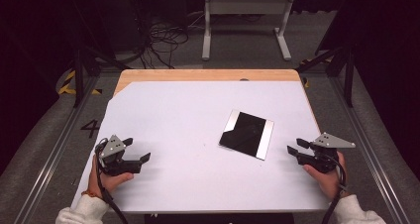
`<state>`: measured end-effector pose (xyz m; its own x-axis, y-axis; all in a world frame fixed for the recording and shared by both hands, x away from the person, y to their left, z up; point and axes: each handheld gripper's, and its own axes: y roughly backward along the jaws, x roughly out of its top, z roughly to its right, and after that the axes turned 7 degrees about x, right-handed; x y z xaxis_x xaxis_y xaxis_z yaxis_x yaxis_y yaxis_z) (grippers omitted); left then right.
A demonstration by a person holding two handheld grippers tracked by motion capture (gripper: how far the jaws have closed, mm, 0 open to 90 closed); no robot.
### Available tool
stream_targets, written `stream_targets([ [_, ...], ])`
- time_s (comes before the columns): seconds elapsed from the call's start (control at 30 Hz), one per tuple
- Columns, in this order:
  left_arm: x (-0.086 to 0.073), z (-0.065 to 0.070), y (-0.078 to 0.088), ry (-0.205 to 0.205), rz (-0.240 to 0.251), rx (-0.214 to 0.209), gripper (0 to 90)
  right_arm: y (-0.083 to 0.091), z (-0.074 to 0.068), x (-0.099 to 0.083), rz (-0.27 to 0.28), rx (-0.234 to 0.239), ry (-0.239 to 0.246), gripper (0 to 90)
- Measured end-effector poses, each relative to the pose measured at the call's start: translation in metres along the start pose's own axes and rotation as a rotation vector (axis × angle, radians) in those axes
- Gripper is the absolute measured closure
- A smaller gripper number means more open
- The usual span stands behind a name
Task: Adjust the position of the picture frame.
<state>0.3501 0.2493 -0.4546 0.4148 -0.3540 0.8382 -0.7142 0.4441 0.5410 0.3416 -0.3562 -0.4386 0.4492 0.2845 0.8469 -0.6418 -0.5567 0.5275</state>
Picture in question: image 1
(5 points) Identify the black metal stand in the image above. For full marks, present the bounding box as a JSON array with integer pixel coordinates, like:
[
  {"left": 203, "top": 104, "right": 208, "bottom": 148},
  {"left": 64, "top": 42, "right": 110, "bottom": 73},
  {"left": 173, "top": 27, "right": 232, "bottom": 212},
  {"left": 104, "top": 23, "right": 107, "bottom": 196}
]
[
  {"left": 296, "top": 45, "right": 357, "bottom": 108},
  {"left": 69, "top": 0, "right": 131, "bottom": 108}
]

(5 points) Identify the orange bracelet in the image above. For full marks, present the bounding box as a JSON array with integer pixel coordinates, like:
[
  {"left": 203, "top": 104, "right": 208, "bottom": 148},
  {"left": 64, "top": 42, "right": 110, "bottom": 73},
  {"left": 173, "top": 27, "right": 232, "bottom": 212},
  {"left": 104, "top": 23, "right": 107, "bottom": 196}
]
[{"left": 80, "top": 189, "right": 102, "bottom": 199}]

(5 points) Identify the person's right hand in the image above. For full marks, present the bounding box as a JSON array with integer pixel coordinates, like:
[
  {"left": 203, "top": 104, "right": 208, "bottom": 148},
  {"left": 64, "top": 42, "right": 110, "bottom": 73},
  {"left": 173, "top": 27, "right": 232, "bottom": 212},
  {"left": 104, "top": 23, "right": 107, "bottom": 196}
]
[{"left": 302, "top": 151, "right": 350, "bottom": 202}]

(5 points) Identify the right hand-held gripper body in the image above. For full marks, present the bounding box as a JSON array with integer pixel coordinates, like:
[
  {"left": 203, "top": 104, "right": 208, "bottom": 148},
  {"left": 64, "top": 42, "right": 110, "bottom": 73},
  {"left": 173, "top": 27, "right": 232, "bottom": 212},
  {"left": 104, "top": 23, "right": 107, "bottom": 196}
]
[{"left": 296, "top": 132, "right": 357, "bottom": 174}]

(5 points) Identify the wooden table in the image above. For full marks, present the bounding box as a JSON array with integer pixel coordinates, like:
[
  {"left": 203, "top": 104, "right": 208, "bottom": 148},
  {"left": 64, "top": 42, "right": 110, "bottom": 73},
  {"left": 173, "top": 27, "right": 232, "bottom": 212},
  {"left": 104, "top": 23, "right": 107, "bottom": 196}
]
[{"left": 113, "top": 68, "right": 322, "bottom": 133}]

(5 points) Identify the white table cover sheet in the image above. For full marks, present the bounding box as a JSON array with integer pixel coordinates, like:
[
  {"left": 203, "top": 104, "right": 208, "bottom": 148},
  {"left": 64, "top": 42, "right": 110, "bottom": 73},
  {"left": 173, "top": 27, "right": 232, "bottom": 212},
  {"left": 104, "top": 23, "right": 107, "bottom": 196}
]
[{"left": 70, "top": 80, "right": 332, "bottom": 215}]

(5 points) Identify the yellow black hazard tape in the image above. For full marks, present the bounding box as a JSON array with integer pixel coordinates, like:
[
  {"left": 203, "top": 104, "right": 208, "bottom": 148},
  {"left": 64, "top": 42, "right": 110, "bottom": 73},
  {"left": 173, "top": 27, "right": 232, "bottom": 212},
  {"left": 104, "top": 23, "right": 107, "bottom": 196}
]
[
  {"left": 298, "top": 56, "right": 332, "bottom": 89},
  {"left": 57, "top": 69, "right": 103, "bottom": 96}
]

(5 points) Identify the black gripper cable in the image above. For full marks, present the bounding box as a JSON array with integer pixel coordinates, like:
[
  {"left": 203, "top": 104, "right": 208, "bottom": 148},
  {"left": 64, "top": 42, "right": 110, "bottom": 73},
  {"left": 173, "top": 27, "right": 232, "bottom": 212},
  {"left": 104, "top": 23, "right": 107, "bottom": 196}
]
[
  {"left": 321, "top": 154, "right": 349, "bottom": 224},
  {"left": 94, "top": 138, "right": 130, "bottom": 224}
]

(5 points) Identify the aluminium floor rail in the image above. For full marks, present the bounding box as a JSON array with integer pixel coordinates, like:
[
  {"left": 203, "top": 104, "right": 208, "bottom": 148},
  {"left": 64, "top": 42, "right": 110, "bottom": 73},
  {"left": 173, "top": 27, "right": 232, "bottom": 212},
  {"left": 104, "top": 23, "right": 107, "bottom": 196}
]
[
  {"left": 329, "top": 74, "right": 412, "bottom": 224},
  {"left": 12, "top": 74, "right": 101, "bottom": 224}
]

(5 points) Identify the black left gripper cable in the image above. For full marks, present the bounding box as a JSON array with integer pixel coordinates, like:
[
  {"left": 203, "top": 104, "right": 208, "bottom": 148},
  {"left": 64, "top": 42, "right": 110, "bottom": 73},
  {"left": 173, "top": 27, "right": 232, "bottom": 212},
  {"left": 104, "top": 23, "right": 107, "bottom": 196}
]
[{"left": 94, "top": 138, "right": 130, "bottom": 224}]

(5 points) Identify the person's left hand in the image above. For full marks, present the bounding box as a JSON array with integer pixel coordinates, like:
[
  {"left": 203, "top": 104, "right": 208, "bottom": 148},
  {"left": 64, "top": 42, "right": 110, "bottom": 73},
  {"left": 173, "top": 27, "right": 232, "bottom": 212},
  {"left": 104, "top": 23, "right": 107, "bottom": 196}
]
[{"left": 87, "top": 158, "right": 135, "bottom": 199}]

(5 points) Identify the bundle of black floor cables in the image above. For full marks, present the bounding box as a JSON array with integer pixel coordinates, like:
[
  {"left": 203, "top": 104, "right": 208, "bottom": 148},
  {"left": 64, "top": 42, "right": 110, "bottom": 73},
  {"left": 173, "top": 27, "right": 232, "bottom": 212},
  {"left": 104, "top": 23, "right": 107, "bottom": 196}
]
[{"left": 138, "top": 17, "right": 190, "bottom": 70}]

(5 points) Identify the square mirror with black back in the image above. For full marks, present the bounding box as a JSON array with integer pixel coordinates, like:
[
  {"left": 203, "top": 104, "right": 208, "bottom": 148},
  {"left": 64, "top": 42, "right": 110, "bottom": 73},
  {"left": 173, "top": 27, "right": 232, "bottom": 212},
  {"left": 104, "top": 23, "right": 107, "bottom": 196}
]
[{"left": 218, "top": 109, "right": 275, "bottom": 162}]

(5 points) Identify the white metal stand frame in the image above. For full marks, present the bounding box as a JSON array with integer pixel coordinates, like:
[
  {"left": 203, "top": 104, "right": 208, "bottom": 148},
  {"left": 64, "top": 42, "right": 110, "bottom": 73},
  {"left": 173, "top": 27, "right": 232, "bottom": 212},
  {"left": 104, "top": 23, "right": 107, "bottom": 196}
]
[{"left": 201, "top": 0, "right": 296, "bottom": 61}]

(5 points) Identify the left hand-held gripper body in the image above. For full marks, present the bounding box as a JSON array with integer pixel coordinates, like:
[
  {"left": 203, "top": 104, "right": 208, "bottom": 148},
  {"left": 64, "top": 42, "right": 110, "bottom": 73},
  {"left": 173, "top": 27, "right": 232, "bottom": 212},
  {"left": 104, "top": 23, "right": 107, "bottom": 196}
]
[{"left": 95, "top": 134, "right": 144, "bottom": 177}]

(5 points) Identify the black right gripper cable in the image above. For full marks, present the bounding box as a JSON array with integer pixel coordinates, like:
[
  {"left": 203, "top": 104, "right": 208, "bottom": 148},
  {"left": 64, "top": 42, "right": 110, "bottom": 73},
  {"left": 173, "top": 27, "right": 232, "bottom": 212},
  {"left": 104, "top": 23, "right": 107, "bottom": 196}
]
[{"left": 321, "top": 154, "right": 349, "bottom": 224}]

